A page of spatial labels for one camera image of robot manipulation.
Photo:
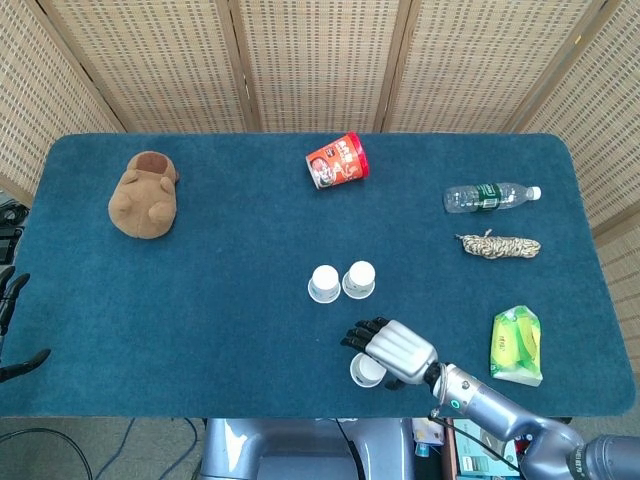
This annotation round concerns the brown plush capybara toy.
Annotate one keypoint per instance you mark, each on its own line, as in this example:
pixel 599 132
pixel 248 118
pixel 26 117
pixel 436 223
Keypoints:
pixel 145 197

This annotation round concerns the black equipment on floor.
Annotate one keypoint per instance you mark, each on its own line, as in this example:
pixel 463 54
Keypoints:
pixel 10 235

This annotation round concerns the clear plastic water bottle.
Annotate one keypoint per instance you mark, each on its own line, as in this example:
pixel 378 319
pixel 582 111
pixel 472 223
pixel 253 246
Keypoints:
pixel 490 197

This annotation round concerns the red instant noodle cup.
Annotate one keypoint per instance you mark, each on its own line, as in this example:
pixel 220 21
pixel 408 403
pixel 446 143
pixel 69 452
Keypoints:
pixel 337 162

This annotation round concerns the colourful snack packet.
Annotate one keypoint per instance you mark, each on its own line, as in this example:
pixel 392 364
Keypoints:
pixel 427 435

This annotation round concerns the blue felt table mat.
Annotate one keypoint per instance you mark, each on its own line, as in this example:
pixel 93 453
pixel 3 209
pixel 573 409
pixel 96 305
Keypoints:
pixel 250 310

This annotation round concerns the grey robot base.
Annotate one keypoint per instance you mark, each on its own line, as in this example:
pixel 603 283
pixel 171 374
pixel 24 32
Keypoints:
pixel 300 450

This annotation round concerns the teal product box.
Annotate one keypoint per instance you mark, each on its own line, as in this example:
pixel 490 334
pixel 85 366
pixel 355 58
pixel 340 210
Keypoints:
pixel 475 452

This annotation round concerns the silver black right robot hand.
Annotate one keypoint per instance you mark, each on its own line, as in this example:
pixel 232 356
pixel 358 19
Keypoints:
pixel 400 350

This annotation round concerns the white paper cup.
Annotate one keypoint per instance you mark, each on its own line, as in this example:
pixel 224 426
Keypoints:
pixel 359 280
pixel 364 372
pixel 324 284

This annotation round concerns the green tissue packet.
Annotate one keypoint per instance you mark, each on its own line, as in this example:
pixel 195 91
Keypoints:
pixel 517 345

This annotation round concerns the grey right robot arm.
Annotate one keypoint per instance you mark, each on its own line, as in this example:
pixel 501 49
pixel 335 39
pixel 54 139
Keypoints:
pixel 505 410

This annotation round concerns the pink storage crate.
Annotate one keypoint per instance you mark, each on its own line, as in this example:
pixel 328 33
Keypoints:
pixel 447 450

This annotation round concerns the bamboo folding screen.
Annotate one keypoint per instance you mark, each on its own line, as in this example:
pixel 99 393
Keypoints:
pixel 320 65

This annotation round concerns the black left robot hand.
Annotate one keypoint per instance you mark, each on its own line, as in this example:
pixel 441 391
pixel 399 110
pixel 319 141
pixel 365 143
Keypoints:
pixel 10 300

